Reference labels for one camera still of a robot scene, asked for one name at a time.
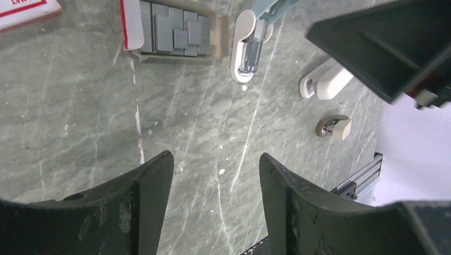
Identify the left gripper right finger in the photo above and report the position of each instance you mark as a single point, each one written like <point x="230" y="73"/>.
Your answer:
<point x="303" y="218"/>

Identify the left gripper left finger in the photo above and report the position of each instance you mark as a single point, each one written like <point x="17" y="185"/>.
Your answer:
<point x="121" y="216"/>

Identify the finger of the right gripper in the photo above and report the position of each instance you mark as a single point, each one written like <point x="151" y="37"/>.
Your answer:
<point x="391" y="48"/>

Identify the long white stapler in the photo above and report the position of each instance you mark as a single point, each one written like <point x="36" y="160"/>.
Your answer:
<point x="325" y="81"/>

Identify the blue white stapler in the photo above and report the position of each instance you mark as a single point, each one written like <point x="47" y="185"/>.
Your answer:
<point x="253" y="28"/>

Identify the staple tray with staples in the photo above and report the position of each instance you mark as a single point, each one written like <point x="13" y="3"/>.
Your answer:
<point x="177" y="30"/>

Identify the red white staple box sleeve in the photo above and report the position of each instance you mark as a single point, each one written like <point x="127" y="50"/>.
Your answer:
<point x="16" y="13"/>

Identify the small beige stapler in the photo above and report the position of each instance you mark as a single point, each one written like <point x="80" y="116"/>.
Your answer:
<point x="336" y="126"/>

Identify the aluminium rail frame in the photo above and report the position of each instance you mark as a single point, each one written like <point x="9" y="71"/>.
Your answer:
<point x="362" y="186"/>

